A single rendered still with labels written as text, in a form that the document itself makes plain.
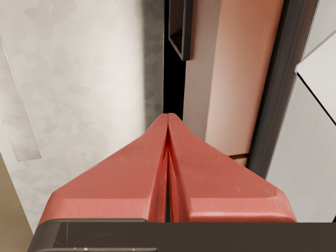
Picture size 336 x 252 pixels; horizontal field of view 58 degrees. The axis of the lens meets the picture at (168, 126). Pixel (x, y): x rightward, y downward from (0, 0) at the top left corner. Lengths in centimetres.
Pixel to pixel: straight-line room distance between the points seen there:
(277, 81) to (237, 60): 3
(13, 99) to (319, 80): 30
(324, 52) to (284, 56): 2
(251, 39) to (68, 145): 27
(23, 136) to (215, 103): 25
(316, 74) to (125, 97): 22
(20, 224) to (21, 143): 123
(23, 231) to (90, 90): 136
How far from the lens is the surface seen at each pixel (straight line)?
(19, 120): 38
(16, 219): 160
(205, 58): 21
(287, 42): 21
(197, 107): 24
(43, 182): 45
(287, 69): 21
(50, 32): 33
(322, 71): 21
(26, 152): 41
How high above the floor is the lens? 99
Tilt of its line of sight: 52 degrees down
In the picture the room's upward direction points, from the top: 159 degrees clockwise
